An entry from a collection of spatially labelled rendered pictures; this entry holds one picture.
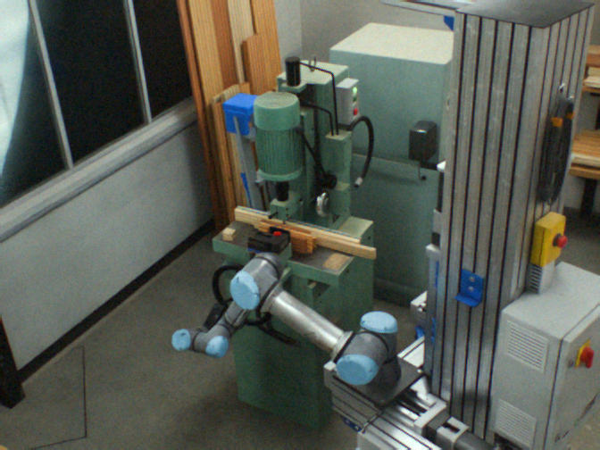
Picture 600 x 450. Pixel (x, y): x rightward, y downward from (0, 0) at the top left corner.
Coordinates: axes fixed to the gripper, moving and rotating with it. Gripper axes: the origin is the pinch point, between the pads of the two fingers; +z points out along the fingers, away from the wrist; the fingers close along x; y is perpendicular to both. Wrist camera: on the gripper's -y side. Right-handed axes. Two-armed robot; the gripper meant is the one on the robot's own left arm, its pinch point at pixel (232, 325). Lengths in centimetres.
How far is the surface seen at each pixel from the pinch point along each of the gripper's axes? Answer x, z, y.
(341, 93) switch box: 16, 20, -99
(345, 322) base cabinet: 24, 58, -2
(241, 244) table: -10.6, 11.9, -30.8
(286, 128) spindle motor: 9, -6, -81
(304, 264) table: 20.7, 10.6, -30.0
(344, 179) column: 13, 47, -66
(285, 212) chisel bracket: 5, 14, -48
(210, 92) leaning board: -105, 103, -97
